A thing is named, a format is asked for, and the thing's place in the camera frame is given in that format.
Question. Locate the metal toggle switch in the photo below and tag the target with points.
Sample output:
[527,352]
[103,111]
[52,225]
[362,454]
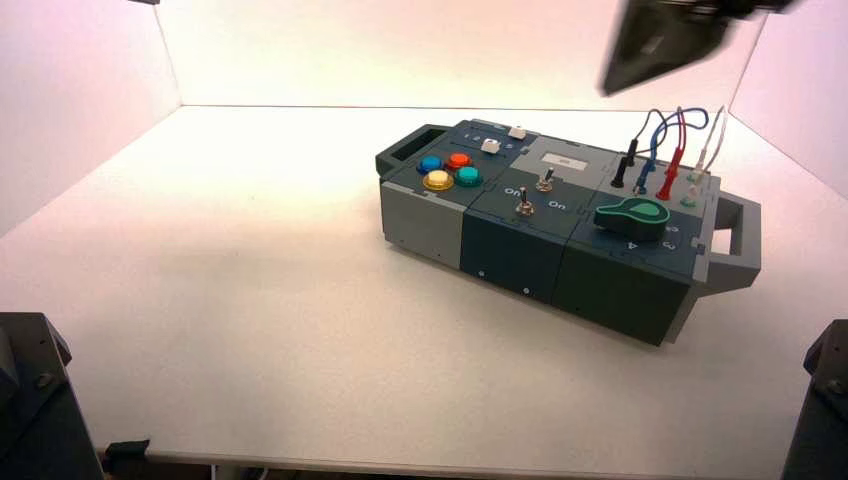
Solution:
[524,204]
[546,181]

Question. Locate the blue push button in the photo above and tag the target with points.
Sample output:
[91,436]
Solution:
[430,164]

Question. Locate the small grey display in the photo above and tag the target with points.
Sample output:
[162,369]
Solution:
[564,161]

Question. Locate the grey and teal control box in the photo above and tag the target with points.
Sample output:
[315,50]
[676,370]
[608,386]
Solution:
[510,252]

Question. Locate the black table clamp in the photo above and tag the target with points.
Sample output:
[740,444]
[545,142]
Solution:
[126,452]

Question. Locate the yellow push button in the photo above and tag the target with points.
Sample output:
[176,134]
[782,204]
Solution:
[438,179]

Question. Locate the green rotary knob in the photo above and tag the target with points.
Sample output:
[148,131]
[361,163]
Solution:
[632,218]

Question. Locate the green push button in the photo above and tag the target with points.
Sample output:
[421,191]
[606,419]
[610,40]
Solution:
[468,175]

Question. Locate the white rocker switch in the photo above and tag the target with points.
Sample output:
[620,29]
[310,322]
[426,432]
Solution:
[517,132]
[489,146]

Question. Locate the red push button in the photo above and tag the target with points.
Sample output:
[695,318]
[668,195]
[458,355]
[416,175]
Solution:
[458,160]

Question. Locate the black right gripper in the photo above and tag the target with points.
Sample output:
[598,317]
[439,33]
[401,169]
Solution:
[656,40]

